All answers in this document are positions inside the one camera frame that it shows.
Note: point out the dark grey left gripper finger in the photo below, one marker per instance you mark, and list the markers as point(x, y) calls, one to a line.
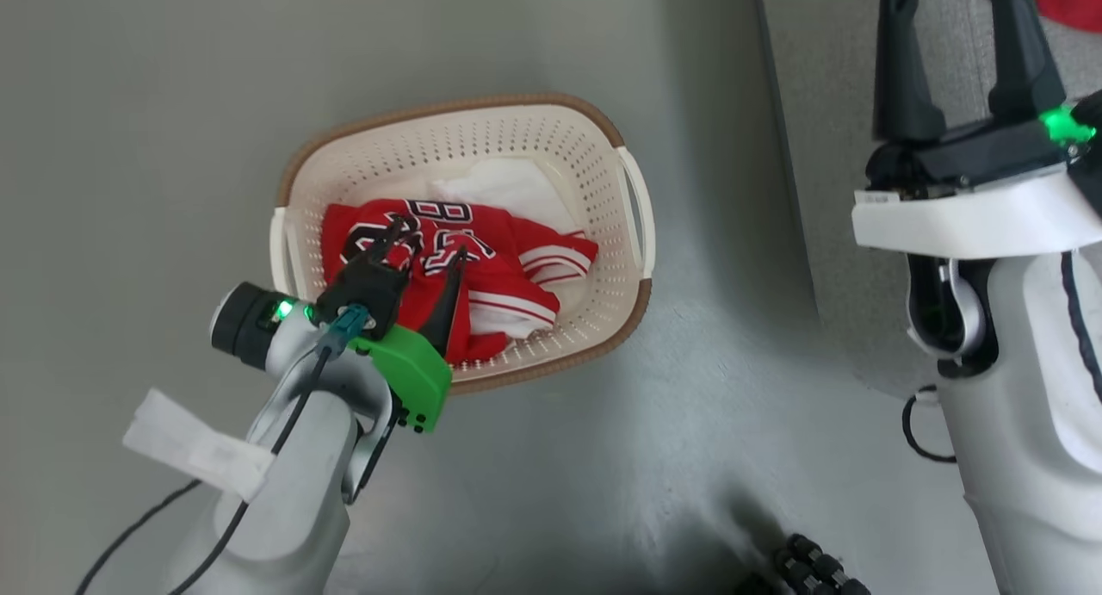
point(449, 306)
point(387, 249)

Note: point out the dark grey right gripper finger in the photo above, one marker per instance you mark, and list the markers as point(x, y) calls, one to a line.
point(904, 70)
point(1020, 52)

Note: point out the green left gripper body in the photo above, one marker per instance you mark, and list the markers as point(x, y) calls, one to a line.
point(413, 371)

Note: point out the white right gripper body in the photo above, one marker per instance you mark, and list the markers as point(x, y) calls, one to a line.
point(973, 216)

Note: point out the red basketball jersey black number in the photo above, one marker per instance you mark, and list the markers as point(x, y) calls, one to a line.
point(508, 259)

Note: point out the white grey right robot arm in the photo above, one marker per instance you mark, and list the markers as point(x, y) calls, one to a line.
point(1024, 423)

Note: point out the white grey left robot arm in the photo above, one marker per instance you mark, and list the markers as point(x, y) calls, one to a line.
point(301, 492)

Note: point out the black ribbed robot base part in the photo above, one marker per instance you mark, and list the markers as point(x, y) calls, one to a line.
point(814, 569)

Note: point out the grey fabric sofa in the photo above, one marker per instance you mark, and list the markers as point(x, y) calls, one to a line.
point(826, 147)

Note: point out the white garment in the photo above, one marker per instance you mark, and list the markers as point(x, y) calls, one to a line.
point(516, 190)

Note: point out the white perforated laundry basket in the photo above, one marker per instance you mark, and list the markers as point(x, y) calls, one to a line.
point(516, 130)

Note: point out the white paper tag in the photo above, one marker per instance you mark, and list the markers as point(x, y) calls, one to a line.
point(198, 444)

